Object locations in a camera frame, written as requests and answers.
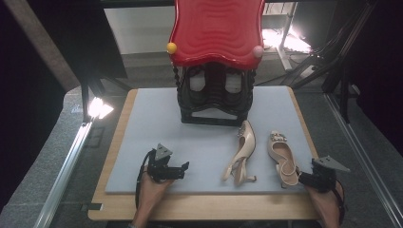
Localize black lamp stand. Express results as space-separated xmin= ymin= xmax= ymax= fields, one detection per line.
xmin=80 ymin=70 xmax=134 ymax=123

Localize grey foam mat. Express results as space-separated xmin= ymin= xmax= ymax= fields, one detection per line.
xmin=105 ymin=85 xmax=315 ymax=195

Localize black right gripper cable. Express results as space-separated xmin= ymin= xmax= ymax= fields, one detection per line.
xmin=332 ymin=180 xmax=347 ymax=226

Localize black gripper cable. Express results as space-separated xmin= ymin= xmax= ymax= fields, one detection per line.
xmin=135 ymin=148 xmax=158 ymax=211
xmin=332 ymin=180 xmax=347 ymax=226

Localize red-topped black shoe rack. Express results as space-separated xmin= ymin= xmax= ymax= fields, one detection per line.
xmin=166 ymin=0 xmax=266 ymax=127

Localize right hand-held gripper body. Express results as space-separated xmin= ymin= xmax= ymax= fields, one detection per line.
xmin=309 ymin=155 xmax=352 ymax=195

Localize aluminium floor rail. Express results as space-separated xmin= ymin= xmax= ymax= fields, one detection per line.
xmin=32 ymin=122 xmax=94 ymax=228
xmin=324 ymin=93 xmax=403 ymax=228

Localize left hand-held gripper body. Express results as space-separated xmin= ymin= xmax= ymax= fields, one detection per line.
xmin=145 ymin=142 xmax=186 ymax=184

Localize black tripod stands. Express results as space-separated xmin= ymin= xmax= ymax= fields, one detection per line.
xmin=283 ymin=0 xmax=379 ymax=125

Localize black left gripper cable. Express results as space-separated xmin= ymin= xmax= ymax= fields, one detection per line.
xmin=135 ymin=148 xmax=158 ymax=211

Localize beige diagonal beam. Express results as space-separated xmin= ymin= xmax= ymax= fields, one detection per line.
xmin=2 ymin=0 xmax=82 ymax=93

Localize person's left hand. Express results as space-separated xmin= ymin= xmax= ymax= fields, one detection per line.
xmin=138 ymin=172 xmax=175 ymax=211

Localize beige jewelled slingback shoe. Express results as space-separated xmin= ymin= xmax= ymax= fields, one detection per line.
xmin=221 ymin=120 xmax=258 ymax=187
xmin=266 ymin=130 xmax=301 ymax=189

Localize person's right hand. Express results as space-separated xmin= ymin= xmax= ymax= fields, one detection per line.
xmin=304 ymin=181 xmax=344 ymax=220

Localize white panel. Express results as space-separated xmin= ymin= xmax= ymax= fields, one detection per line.
xmin=104 ymin=6 xmax=177 ymax=55

